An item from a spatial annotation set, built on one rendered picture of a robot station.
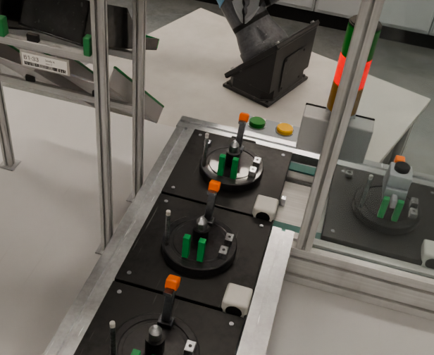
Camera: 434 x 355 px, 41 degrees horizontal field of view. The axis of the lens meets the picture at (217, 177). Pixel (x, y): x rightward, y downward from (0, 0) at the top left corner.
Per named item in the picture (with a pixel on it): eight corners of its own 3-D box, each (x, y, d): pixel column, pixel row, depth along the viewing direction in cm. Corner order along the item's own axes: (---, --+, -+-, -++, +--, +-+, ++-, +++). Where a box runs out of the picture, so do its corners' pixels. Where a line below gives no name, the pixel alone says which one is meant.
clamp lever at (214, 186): (203, 215, 112) (211, 179, 110) (213, 218, 112) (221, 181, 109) (199, 222, 109) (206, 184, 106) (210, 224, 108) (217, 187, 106)
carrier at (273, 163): (194, 135, 139) (197, 91, 131) (291, 158, 136) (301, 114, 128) (160, 198, 121) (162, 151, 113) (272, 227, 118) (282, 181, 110)
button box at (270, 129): (243, 133, 151) (246, 113, 147) (323, 152, 148) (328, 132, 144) (237, 148, 145) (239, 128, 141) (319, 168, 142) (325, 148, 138)
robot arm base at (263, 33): (263, 51, 182) (247, 22, 181) (297, 31, 171) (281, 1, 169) (234, 67, 173) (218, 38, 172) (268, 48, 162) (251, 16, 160)
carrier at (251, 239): (159, 199, 121) (161, 152, 113) (271, 229, 118) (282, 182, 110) (113, 285, 103) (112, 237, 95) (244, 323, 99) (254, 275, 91)
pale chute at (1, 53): (51, 92, 141) (58, 75, 141) (97, 109, 137) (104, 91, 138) (-21, 51, 114) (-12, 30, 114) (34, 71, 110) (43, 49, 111)
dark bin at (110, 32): (103, 33, 125) (111, -2, 122) (156, 50, 121) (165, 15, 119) (17, 25, 99) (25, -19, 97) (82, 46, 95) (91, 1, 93)
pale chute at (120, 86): (109, 106, 139) (116, 89, 139) (157, 123, 135) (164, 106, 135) (49, 67, 112) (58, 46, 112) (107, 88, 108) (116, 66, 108)
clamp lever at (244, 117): (234, 144, 130) (241, 111, 128) (242, 146, 130) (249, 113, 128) (231, 148, 127) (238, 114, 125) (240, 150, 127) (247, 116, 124)
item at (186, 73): (199, 15, 218) (200, 7, 216) (428, 106, 183) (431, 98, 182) (60, 86, 172) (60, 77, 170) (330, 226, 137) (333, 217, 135)
